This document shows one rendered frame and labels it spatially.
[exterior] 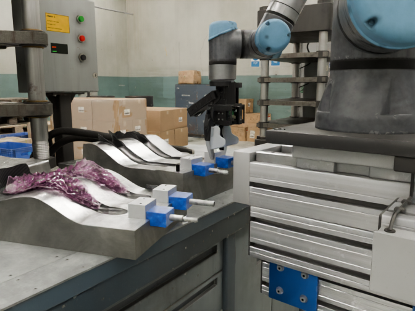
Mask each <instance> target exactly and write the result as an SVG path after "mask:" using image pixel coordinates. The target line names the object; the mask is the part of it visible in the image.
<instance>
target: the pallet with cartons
mask: <svg viewBox="0 0 415 311"><path fill-rule="evenodd" d="M146 111H147V118H146V119H147V132H148V135H156V136H158V137H160V138H162V139H163V140H164V141H165V142H167V143H168V144H170V145H174V146H187V145H188V127H187V108H177V107H146Z"/></svg>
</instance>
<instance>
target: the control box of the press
mask: <svg viewBox="0 0 415 311"><path fill-rule="evenodd" d="M11 6H12V20H13V28H14V31H19V30H21V29H23V27H22V12H21V3H20V0H11ZM39 6H40V23H41V30H43V31H45V32H46V33H47V34H48V46H47V47H46V48H44V49H43V66H44V83H45V92H46V97H47V98H48V99H49V101H51V103H52V108H53V124H54V129H56V128H62V127H69V128H72V109H71V103H72V101H73V99H74V97H75V95H76V94H77V95H78V96H81V95H82V94H85V93H89V92H98V91H99V88H98V62H97V49H96V23H95V9H94V2H93V1H89V0H39ZM15 58H16V66H17V80H18V88H19V93H28V90H27V74H26V66H25V51H24V48H22V47H15ZM53 157H55V158H56V166H59V164H58V163H60V162H66V161H71V160H74V150H73V142H71V143H68V144H66V145H64V146H62V147H61V148H60V149H58V150H57V151H56V155H55V154H54V155H53Z"/></svg>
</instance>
